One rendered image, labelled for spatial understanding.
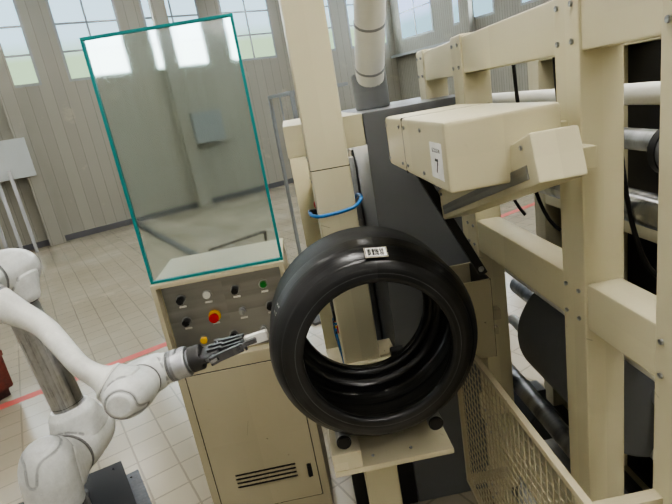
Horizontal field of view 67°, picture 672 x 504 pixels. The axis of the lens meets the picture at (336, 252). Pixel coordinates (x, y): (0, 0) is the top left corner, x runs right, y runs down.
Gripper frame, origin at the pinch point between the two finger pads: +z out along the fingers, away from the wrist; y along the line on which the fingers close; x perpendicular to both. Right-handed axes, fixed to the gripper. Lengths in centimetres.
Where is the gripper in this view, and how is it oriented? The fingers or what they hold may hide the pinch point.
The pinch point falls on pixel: (256, 337)
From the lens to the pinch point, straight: 149.8
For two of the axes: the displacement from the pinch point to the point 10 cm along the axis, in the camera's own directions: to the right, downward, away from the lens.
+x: 3.0, 9.1, 2.9
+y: -1.0, -2.7, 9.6
